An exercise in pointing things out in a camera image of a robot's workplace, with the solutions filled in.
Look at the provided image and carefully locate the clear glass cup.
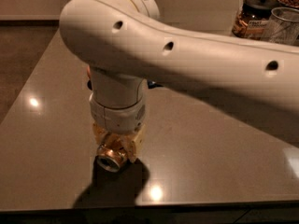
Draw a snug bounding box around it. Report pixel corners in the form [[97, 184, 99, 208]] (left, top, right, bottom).
[[261, 7, 299, 45]]

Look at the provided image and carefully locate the red apple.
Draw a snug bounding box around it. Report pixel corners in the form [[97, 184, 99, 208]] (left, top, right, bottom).
[[87, 65, 91, 80]]

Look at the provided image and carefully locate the crushed orange soda can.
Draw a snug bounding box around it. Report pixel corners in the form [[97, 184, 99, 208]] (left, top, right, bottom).
[[97, 141, 128, 173]]

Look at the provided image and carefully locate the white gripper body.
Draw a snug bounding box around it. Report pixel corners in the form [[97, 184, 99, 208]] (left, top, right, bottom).
[[89, 94, 146, 134]]

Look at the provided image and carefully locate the blue snack packet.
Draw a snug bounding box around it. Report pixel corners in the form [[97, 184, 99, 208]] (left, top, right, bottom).
[[147, 80, 162, 89]]

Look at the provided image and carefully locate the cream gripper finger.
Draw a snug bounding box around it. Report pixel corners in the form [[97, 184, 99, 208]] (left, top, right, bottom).
[[93, 122, 107, 145], [126, 124, 146, 163]]

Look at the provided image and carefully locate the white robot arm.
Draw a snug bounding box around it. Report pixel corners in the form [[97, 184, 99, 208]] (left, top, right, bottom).
[[60, 0, 299, 145]]

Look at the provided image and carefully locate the glass jar with black lid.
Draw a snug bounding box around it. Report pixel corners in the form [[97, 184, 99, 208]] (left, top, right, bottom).
[[232, 0, 279, 40]]

